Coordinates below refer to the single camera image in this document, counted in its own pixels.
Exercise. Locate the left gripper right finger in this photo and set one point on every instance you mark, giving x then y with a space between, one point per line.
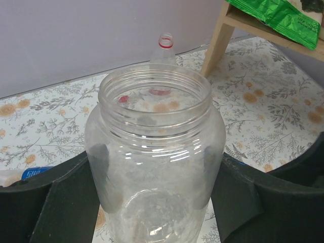
283 205

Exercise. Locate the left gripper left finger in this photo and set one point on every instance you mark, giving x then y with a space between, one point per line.
58 205

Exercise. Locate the clear jar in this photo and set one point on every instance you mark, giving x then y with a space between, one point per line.
155 159

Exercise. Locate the red bottle cap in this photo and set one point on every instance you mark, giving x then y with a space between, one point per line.
123 99

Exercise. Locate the red label water bottle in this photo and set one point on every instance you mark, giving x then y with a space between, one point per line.
164 54

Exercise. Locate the blue label water bottle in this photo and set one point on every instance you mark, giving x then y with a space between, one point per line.
27 173

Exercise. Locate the green chip bag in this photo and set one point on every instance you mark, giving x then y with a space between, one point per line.
299 21

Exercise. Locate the wooden shelf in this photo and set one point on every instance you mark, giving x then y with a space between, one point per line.
230 18

